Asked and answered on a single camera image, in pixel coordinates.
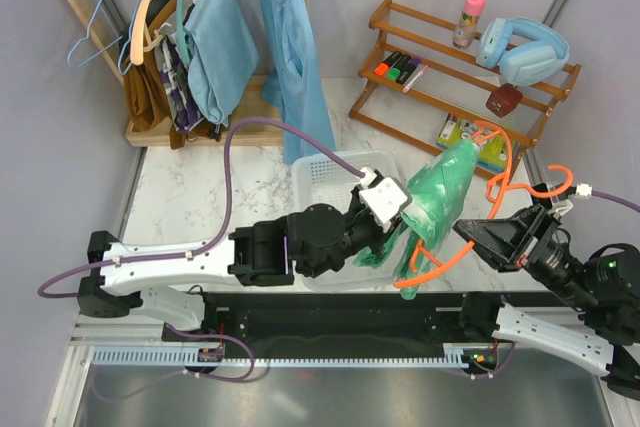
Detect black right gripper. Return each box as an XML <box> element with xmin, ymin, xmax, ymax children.
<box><xmin>450</xmin><ymin>200</ymin><xmax>597</xmax><ymax>309</ymax></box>

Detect orange plastic hanger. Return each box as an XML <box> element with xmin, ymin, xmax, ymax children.
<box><xmin>393</xmin><ymin>120</ymin><xmax>574</xmax><ymax>289</ymax></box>

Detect green tie-dye trousers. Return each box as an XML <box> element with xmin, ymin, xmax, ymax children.
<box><xmin>354</xmin><ymin>140</ymin><xmax>479</xmax><ymax>280</ymax></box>

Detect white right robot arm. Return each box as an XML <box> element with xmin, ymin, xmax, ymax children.
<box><xmin>453</xmin><ymin>204</ymin><xmax>639</xmax><ymax>400</ymax></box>

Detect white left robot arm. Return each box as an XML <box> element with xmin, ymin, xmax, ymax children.
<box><xmin>76</xmin><ymin>178</ymin><xmax>461</xmax><ymax>340</ymax></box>

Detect light blue hanging trousers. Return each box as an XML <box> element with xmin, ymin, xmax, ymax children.
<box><xmin>260</xmin><ymin>0</ymin><xmax>336</xmax><ymax>150</ymax></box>

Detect brown hanging trousers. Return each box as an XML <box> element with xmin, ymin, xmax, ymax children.
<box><xmin>124</xmin><ymin>0</ymin><xmax>217</xmax><ymax>150</ymax></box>

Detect white perforated plastic basket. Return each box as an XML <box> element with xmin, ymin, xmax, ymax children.
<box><xmin>291</xmin><ymin>150</ymin><xmax>408</xmax><ymax>293</ymax></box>

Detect green illustrated book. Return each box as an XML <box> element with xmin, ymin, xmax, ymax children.
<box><xmin>436</xmin><ymin>114</ymin><xmax>507</xmax><ymax>174</ymax></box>

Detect dark red cube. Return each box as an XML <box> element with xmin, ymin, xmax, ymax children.
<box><xmin>485</xmin><ymin>83</ymin><xmax>523</xmax><ymax>118</ymax></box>

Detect brown wooden shelf rack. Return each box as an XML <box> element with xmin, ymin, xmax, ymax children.
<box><xmin>349</xmin><ymin>0</ymin><xmax>581</xmax><ymax>166</ymax></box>

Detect wooden clothes rack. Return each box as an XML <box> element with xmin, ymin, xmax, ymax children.
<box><xmin>33</xmin><ymin>0</ymin><xmax>307</xmax><ymax>149</ymax></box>

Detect green highlighter marker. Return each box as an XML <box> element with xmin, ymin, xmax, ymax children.
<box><xmin>386</xmin><ymin>54</ymin><xmax>411</xmax><ymax>81</ymax></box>

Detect orange highlighter marker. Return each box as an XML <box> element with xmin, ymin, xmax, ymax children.
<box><xmin>374</xmin><ymin>50</ymin><xmax>402</xmax><ymax>76</ymax></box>

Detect pink white marker pen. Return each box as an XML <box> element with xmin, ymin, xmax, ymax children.
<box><xmin>402</xmin><ymin>65</ymin><xmax>429</xmax><ymax>93</ymax></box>

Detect purple highlighter marker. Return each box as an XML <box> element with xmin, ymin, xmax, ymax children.
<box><xmin>398</xmin><ymin>57</ymin><xmax>421</xmax><ymax>83</ymax></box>

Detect light blue headphones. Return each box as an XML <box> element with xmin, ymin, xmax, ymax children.
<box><xmin>476</xmin><ymin>18</ymin><xmax>570</xmax><ymax>86</ymax></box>

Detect pink capped bottle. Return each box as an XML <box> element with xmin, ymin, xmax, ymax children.
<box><xmin>452</xmin><ymin>0</ymin><xmax>486</xmax><ymax>49</ymax></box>

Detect light blue hanging cloth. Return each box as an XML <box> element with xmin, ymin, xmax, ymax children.
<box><xmin>185</xmin><ymin>0</ymin><xmax>259</xmax><ymax>126</ymax></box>

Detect purple patterned hanging garment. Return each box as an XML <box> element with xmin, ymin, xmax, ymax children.
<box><xmin>154</xmin><ymin>38</ymin><xmax>204</xmax><ymax>134</ymax></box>

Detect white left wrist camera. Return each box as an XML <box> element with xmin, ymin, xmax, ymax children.
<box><xmin>358</xmin><ymin>167</ymin><xmax>412</xmax><ymax>232</ymax></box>

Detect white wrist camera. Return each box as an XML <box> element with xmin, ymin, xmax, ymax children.
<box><xmin>530</xmin><ymin>183</ymin><xmax>576</xmax><ymax>220</ymax></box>
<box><xmin>358</xmin><ymin>167</ymin><xmax>412</xmax><ymax>232</ymax></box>

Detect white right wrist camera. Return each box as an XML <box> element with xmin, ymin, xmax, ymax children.
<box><xmin>530</xmin><ymin>183</ymin><xmax>576</xmax><ymax>220</ymax></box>

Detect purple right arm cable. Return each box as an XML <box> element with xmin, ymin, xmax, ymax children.
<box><xmin>575</xmin><ymin>182</ymin><xmax>640</xmax><ymax>215</ymax></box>

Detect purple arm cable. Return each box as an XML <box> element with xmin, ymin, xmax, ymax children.
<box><xmin>575</xmin><ymin>182</ymin><xmax>640</xmax><ymax>215</ymax></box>
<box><xmin>37</xmin><ymin>116</ymin><xmax>366</xmax><ymax>299</ymax></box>

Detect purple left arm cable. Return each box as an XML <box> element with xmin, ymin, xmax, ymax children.
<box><xmin>37</xmin><ymin>116</ymin><xmax>366</xmax><ymax>299</ymax></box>

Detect white slotted cable duct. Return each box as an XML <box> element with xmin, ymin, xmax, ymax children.
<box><xmin>90</xmin><ymin>346</ymin><xmax>497</xmax><ymax>368</ymax></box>

